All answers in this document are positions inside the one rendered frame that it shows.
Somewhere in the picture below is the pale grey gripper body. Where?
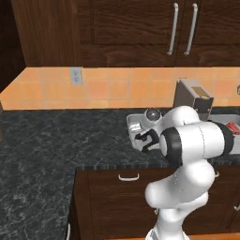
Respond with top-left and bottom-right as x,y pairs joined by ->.
128,122 -> 143,133

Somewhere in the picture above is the dark wood tall cupboard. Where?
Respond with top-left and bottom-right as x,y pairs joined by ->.
0,0 -> 27,94

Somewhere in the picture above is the red raw steak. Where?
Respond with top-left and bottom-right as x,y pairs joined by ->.
225,121 -> 240,136

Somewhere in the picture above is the silver cupboard door handle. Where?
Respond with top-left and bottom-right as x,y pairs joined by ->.
167,2 -> 180,56
184,3 -> 199,56

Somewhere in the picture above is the dark wood base cabinet front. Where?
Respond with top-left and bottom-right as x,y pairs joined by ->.
182,164 -> 240,236
74,168 -> 176,240

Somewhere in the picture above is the grey metal toaster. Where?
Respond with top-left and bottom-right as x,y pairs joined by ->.
173,78 -> 216,122

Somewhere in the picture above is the grey wall socket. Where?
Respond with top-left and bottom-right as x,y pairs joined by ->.
69,67 -> 83,86

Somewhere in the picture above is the dark wood wall cupboard door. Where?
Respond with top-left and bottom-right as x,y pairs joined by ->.
78,0 -> 186,68
175,0 -> 240,68

